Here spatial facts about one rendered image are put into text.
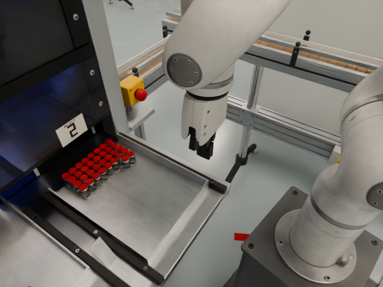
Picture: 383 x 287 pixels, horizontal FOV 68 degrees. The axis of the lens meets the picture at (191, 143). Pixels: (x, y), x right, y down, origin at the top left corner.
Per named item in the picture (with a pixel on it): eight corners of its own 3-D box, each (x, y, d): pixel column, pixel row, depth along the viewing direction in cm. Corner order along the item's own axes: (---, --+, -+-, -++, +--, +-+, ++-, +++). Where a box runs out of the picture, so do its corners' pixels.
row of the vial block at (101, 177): (81, 197, 77) (76, 187, 74) (127, 156, 88) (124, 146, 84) (87, 201, 76) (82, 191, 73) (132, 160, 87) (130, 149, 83)
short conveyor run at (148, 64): (112, 127, 103) (102, 90, 92) (83, 112, 110) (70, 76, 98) (209, 52, 144) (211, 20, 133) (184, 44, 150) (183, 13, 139)
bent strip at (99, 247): (95, 258, 65) (88, 246, 61) (104, 247, 67) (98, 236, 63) (142, 295, 60) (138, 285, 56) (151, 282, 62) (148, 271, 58)
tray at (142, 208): (52, 196, 78) (47, 188, 75) (119, 140, 93) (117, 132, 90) (149, 266, 64) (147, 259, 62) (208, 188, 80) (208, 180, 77)
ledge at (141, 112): (103, 117, 104) (102, 113, 103) (127, 99, 112) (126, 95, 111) (131, 131, 99) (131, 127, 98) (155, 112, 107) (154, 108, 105)
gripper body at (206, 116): (203, 62, 52) (202, 110, 60) (171, 89, 46) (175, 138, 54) (240, 73, 50) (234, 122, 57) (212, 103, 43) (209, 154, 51)
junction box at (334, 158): (326, 163, 142) (333, 150, 136) (329, 156, 145) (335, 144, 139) (351, 173, 138) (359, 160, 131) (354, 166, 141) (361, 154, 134)
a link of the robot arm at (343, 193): (371, 187, 59) (441, 91, 43) (382, 272, 47) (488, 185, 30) (310, 172, 62) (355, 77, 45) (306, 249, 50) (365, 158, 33)
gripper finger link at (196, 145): (197, 107, 50) (208, 111, 55) (182, 148, 51) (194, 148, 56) (203, 110, 49) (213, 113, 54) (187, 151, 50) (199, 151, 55)
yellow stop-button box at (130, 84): (115, 100, 95) (111, 82, 90) (130, 90, 100) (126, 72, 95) (132, 108, 92) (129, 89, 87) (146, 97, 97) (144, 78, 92)
